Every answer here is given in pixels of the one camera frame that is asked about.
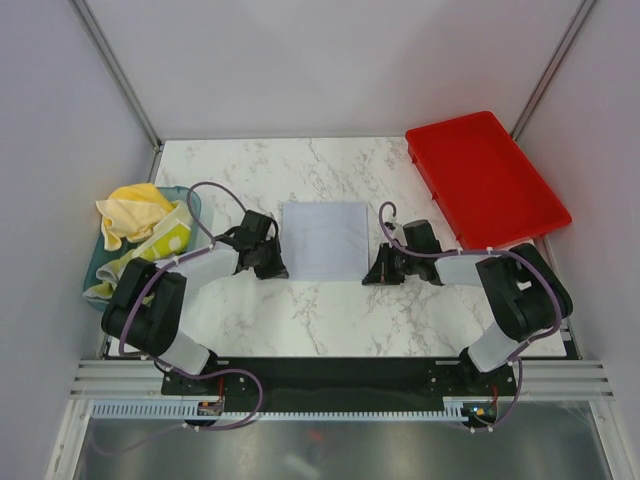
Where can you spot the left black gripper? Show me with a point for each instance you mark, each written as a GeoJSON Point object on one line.
{"type": "Point", "coordinates": [276, 270]}

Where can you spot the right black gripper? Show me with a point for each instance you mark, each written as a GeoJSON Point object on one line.
{"type": "Point", "coordinates": [381, 273]}

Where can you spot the light blue towel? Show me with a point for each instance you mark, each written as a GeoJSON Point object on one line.
{"type": "Point", "coordinates": [325, 241]}

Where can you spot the green frog pattern towel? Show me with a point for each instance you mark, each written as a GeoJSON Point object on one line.
{"type": "Point", "coordinates": [170, 236]}

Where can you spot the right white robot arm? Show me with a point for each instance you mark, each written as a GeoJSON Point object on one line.
{"type": "Point", "coordinates": [525, 296]}

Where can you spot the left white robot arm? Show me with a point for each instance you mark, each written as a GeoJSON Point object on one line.
{"type": "Point", "coordinates": [146, 308]}

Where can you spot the red plastic tray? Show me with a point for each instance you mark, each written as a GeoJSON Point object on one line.
{"type": "Point", "coordinates": [489, 192]}

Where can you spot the yellow towel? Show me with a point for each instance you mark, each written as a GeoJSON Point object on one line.
{"type": "Point", "coordinates": [130, 213]}

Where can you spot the grey green towel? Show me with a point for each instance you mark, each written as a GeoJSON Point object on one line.
{"type": "Point", "coordinates": [102, 280]}

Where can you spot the teal plastic basket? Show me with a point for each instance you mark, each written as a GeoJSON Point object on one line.
{"type": "Point", "coordinates": [173, 194]}

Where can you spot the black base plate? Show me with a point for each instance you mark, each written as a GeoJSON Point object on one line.
{"type": "Point", "coordinates": [356, 384]}

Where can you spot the grey slotted cable duct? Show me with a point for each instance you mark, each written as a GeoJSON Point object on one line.
{"type": "Point", "coordinates": [193, 410]}

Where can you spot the left aluminium frame post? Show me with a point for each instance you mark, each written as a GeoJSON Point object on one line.
{"type": "Point", "coordinates": [103, 47]}

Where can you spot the aluminium frame post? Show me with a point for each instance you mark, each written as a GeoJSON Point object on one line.
{"type": "Point", "coordinates": [560, 54]}
{"type": "Point", "coordinates": [103, 47]}

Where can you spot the right aluminium frame post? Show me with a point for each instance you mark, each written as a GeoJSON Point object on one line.
{"type": "Point", "coordinates": [560, 54]}

